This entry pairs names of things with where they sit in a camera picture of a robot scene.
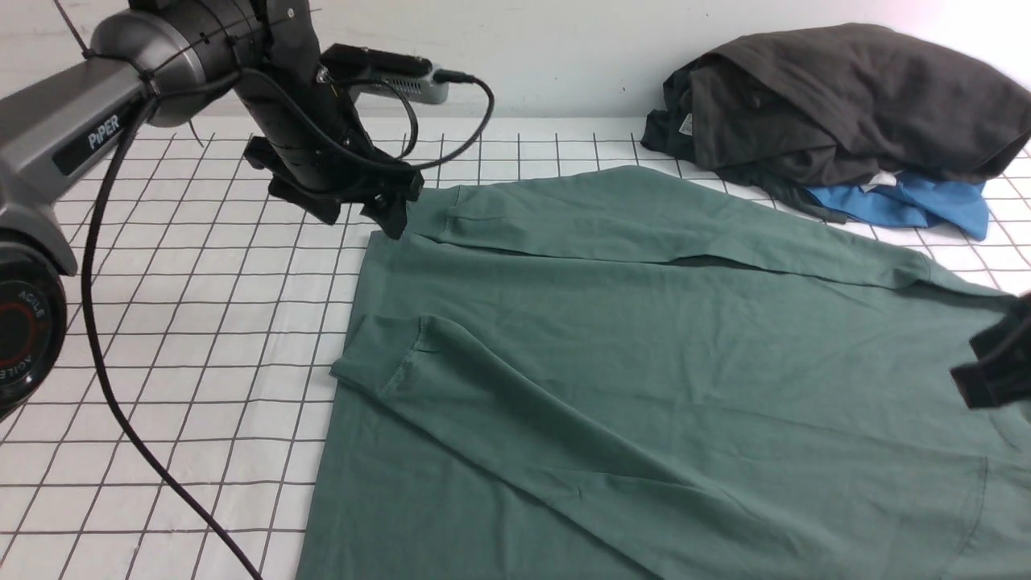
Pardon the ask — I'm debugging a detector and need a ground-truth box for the dark grey clothing pile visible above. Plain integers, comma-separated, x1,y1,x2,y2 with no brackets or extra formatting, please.
640,23,1030,208

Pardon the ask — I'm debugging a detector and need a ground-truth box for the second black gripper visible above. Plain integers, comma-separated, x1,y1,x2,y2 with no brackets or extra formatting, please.
950,294,1030,410

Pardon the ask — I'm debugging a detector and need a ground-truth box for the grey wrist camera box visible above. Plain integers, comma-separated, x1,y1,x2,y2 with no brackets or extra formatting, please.
320,43,448,106

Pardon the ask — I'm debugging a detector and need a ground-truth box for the green long-sleeved shirt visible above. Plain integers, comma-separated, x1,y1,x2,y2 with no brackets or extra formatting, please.
296,168,1030,579

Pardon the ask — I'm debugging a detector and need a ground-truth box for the blue garment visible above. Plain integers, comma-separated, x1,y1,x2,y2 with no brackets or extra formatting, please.
807,172,990,241

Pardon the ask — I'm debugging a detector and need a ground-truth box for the white grid table cloth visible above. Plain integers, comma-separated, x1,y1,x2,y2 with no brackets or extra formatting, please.
0,118,1031,580

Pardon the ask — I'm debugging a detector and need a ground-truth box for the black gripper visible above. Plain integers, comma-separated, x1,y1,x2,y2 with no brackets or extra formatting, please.
234,1,424,241

